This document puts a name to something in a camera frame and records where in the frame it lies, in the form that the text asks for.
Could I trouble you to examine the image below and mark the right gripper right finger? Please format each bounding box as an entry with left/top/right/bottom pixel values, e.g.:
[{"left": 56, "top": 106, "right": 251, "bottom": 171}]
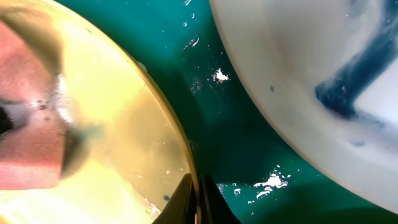
[{"left": 200, "top": 176, "right": 241, "bottom": 224}]

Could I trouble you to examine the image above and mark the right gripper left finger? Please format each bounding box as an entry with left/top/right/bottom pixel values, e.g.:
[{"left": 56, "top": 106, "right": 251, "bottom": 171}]
[{"left": 152, "top": 174, "right": 197, "bottom": 224}]

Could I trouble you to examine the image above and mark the yellow plate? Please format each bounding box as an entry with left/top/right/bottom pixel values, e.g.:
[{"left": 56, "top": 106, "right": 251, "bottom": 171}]
[{"left": 1, "top": 1, "right": 193, "bottom": 223}]

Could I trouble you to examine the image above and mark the pink green sponge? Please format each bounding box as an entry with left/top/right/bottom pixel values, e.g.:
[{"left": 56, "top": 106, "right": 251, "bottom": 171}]
[{"left": 0, "top": 18, "right": 81, "bottom": 191}]

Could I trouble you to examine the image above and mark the teal plastic tray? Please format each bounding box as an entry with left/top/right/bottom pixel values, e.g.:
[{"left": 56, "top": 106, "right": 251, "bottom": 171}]
[{"left": 55, "top": 0, "right": 398, "bottom": 224}]

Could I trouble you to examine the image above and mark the light blue plate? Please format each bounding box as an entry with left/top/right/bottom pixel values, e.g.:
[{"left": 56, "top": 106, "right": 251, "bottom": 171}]
[{"left": 210, "top": 0, "right": 397, "bottom": 212}]

